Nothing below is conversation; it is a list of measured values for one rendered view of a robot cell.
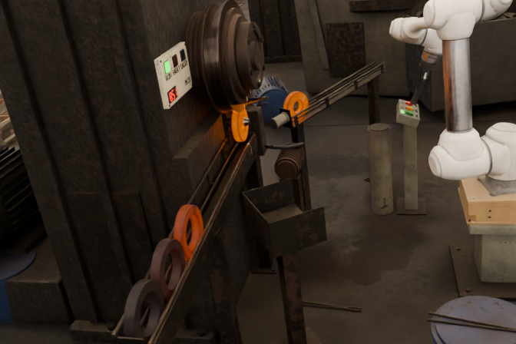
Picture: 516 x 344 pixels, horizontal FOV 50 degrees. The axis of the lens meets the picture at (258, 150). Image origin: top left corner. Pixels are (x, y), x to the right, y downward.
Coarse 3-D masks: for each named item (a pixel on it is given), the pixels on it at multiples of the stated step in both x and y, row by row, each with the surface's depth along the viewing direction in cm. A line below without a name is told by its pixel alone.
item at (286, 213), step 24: (264, 192) 207; (288, 192) 211; (264, 216) 208; (288, 216) 207; (312, 216) 186; (264, 240) 192; (288, 240) 186; (312, 240) 190; (288, 264) 205; (288, 288) 209; (288, 312) 214; (288, 336) 224; (312, 336) 231
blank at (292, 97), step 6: (288, 96) 284; (294, 96) 284; (300, 96) 287; (288, 102) 282; (294, 102) 285; (300, 102) 289; (306, 102) 291; (288, 108) 283; (300, 108) 290; (294, 114) 287; (300, 114) 290
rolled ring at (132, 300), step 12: (132, 288) 150; (144, 288) 151; (156, 288) 157; (132, 300) 147; (156, 300) 159; (132, 312) 146; (156, 312) 160; (132, 324) 145; (156, 324) 158; (132, 336) 146; (144, 336) 150
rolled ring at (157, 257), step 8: (168, 240) 168; (176, 240) 172; (160, 248) 165; (168, 248) 166; (176, 248) 172; (160, 256) 162; (176, 256) 175; (152, 264) 162; (160, 264) 161; (176, 264) 176; (184, 264) 178; (152, 272) 161; (160, 272) 161; (176, 272) 175; (160, 280) 161; (176, 280) 174; (168, 288) 166; (168, 296) 166
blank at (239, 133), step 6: (234, 114) 238; (240, 114) 240; (246, 114) 249; (234, 120) 237; (240, 120) 240; (234, 126) 237; (240, 126) 240; (246, 126) 249; (234, 132) 238; (240, 132) 240; (246, 132) 249; (234, 138) 241; (240, 138) 240
